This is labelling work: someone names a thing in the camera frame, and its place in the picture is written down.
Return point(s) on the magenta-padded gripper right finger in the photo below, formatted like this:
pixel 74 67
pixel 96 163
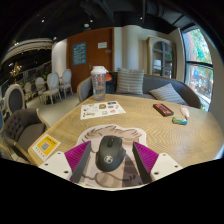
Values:
pixel 165 166

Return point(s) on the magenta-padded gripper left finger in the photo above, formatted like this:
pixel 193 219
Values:
pixel 56 165

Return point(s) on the black computer mouse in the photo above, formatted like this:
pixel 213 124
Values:
pixel 110 153

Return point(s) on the cat-shaped mouse pad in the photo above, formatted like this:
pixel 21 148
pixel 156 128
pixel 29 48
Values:
pixel 90 133

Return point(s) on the yellow square table sticker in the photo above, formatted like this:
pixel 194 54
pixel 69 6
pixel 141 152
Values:
pixel 45 147

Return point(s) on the green and blue pack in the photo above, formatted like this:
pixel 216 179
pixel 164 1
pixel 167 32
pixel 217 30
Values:
pixel 179 121

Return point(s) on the dark grey tufted armchair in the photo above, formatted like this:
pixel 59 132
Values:
pixel 23 128

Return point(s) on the black and red box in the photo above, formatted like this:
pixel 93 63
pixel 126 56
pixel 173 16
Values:
pixel 163 109

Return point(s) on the small white and pink object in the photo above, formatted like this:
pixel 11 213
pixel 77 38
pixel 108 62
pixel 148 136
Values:
pixel 184 111

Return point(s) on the white sticker sheet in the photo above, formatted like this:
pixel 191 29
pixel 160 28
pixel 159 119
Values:
pixel 100 110

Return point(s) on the small striped cushion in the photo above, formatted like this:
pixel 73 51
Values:
pixel 166 94

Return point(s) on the group of white chairs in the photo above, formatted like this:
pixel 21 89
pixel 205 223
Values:
pixel 52 85

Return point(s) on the grey curved sofa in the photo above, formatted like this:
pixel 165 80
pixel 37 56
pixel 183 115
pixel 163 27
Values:
pixel 150 83

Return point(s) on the clear white-lidded bottle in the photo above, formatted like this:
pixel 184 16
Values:
pixel 99 85

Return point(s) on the large striped cushion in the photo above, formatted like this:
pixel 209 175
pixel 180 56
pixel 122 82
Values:
pixel 130 81

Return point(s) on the black-framed window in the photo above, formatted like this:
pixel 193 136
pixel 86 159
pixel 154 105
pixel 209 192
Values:
pixel 198 66

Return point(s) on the arched glass-door cabinet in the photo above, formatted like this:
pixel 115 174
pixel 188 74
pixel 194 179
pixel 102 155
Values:
pixel 161 58

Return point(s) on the brown wooden door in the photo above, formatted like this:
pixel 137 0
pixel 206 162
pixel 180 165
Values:
pixel 96 61

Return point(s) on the blue poster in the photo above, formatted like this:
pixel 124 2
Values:
pixel 79 53

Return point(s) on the white door sign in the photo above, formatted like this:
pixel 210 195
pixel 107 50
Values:
pixel 102 45

